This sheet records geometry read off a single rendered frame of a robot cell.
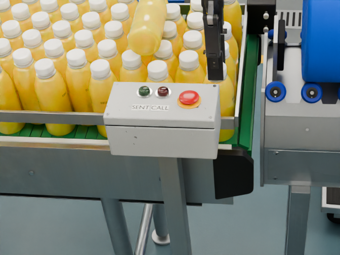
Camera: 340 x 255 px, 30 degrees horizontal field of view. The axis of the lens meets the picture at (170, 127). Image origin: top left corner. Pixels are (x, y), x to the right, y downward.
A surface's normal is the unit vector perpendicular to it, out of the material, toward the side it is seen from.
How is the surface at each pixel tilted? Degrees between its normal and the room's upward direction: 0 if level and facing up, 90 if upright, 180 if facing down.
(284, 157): 110
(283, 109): 52
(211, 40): 92
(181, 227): 90
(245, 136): 30
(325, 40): 76
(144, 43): 88
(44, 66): 0
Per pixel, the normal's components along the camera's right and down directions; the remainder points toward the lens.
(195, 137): -0.14, 0.70
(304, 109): -0.16, 0.11
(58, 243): -0.09, -0.72
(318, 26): -0.16, 0.34
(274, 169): -0.09, 0.90
